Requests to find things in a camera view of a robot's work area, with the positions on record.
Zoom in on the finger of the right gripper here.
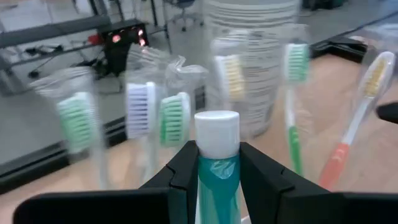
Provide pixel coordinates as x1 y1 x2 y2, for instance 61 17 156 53
376 102 398 124

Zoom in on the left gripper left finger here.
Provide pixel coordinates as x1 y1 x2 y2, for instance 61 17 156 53
12 140 200 224

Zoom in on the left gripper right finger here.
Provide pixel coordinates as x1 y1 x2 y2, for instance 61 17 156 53
239 142 398 224

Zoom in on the green toothbrush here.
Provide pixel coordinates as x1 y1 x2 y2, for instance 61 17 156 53
279 26 312 177
29 67 109 191
157 55 209 150

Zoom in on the purple toothbrush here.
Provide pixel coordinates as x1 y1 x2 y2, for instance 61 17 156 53
124 46 162 187

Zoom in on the teal toothpaste tube white cap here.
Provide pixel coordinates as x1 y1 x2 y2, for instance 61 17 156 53
194 110 243 224

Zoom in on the white cylindrical wipes canister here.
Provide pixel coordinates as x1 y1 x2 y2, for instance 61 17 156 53
203 0 301 139

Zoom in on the black computer with lights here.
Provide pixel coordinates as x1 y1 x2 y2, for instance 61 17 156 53
104 19 150 76

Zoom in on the black metal shelf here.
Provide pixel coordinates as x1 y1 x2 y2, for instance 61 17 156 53
0 14 111 49

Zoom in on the office chair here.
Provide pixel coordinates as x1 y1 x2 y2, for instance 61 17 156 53
167 0 205 32

